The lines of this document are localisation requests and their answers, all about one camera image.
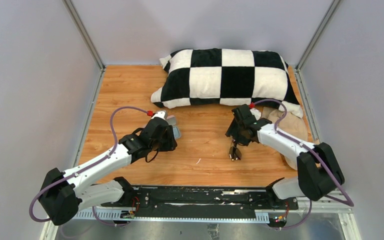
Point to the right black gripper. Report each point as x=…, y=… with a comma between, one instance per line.
x=232, y=131

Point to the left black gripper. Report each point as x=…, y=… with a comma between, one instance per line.
x=171, y=143

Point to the pink glasses case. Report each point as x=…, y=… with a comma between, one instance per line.
x=172, y=121

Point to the dark aviator sunglasses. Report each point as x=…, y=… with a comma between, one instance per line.
x=234, y=153

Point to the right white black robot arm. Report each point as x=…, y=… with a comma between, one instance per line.
x=318, y=171

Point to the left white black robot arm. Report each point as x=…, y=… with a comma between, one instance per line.
x=64, y=193

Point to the beige crumpled cloth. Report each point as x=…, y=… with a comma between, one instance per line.
x=291, y=124

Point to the black white checkered pillow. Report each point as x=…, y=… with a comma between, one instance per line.
x=230, y=77

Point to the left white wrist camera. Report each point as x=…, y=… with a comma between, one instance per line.
x=162, y=114

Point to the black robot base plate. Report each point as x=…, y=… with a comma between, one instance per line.
x=206, y=203

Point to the slotted aluminium rail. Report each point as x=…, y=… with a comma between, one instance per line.
x=324, y=205

